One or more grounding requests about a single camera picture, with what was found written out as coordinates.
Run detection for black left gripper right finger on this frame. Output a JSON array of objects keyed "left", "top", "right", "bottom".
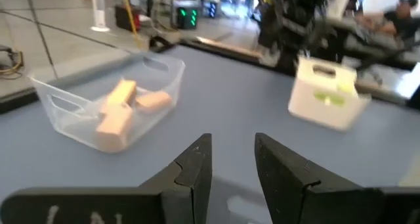
[{"left": 254, "top": 132, "right": 420, "bottom": 224}]

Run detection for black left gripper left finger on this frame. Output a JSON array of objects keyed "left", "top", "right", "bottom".
[{"left": 0, "top": 133, "right": 213, "bottom": 224}]

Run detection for small orange block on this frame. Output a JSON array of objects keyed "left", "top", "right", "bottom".
[{"left": 135, "top": 90, "right": 173, "bottom": 116}]

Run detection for medium orange block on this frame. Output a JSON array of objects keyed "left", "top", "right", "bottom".
[{"left": 94, "top": 102, "right": 135, "bottom": 154}]

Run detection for long orange block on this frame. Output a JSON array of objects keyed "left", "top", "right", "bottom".
[{"left": 100, "top": 79, "right": 138, "bottom": 115}]

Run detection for white plastic bin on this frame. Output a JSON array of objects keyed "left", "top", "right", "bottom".
[{"left": 287, "top": 55, "right": 372, "bottom": 133}]

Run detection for clear plastic bin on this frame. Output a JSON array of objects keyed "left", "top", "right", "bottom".
[{"left": 28, "top": 52, "right": 186, "bottom": 154}]

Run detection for white paper sheet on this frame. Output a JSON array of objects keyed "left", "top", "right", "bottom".
[{"left": 394, "top": 62, "right": 420, "bottom": 101}]

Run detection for machine with green lights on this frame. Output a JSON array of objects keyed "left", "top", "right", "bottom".
[{"left": 176, "top": 0, "right": 200, "bottom": 31}]

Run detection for black and red box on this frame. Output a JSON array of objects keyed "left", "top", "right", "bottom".
[{"left": 114, "top": 5, "right": 142, "bottom": 32}]

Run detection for white pole stand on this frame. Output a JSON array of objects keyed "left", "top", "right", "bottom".
[{"left": 89, "top": 0, "right": 112, "bottom": 33}]

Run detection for person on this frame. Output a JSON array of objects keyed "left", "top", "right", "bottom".
[{"left": 356, "top": 0, "right": 420, "bottom": 49}]

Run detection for orange cable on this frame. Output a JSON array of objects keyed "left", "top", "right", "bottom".
[{"left": 122, "top": 0, "right": 144, "bottom": 49}]

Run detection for tangled yellow black cables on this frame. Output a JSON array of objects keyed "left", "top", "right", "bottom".
[{"left": 0, "top": 45, "right": 26, "bottom": 79}]

